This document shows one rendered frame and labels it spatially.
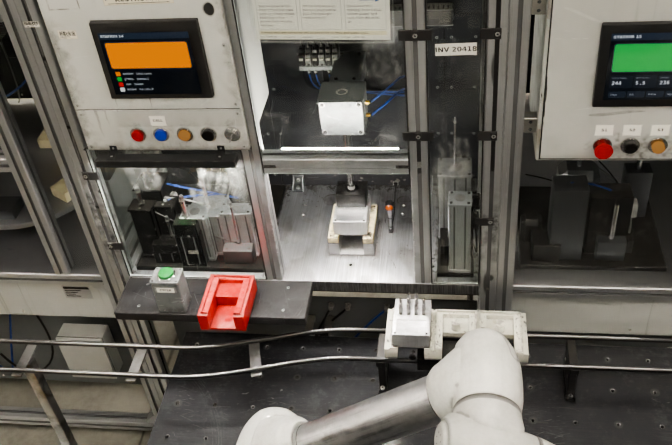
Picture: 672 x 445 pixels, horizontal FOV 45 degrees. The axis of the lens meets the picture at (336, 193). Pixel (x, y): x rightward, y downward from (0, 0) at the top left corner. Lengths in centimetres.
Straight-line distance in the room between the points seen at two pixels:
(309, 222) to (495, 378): 104
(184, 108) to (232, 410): 86
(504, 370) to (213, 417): 98
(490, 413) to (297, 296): 85
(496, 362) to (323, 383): 82
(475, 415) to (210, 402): 100
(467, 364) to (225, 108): 82
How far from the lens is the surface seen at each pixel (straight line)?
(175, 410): 238
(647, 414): 234
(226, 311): 225
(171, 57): 189
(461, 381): 163
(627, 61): 182
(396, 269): 230
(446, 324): 222
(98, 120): 209
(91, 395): 342
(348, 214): 231
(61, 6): 195
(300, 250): 239
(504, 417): 158
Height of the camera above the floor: 253
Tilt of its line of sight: 39 degrees down
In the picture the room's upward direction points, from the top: 7 degrees counter-clockwise
